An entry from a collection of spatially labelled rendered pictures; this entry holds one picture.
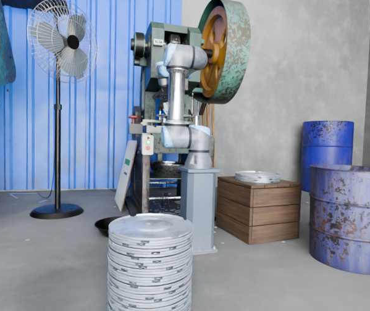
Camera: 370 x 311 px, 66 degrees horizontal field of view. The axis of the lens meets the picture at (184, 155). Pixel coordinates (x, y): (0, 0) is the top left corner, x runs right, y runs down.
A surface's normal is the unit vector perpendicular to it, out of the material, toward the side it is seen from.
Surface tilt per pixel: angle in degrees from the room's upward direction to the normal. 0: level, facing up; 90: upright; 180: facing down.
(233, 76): 128
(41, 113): 90
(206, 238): 90
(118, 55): 90
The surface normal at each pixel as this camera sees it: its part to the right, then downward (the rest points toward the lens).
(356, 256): -0.35, 0.07
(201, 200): 0.32, 0.06
